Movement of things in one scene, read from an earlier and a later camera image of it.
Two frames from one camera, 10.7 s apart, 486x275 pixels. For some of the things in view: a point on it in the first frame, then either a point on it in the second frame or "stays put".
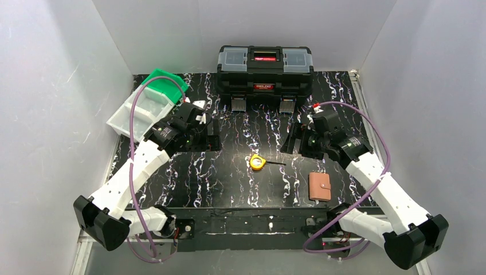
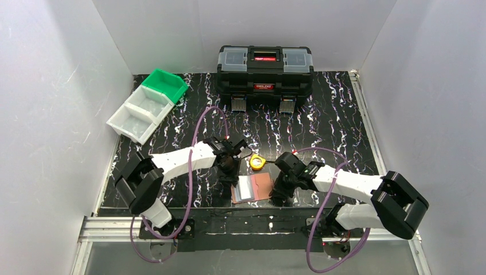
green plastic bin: [165, 86] stays put
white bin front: [142, 121] stays put
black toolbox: [282, 73] stays put
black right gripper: [300, 140] to [281, 183]
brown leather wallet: [319, 186] to [255, 187]
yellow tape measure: [257, 162] stays put
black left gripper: [207, 138] to [228, 167]
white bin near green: [149, 102] stays put
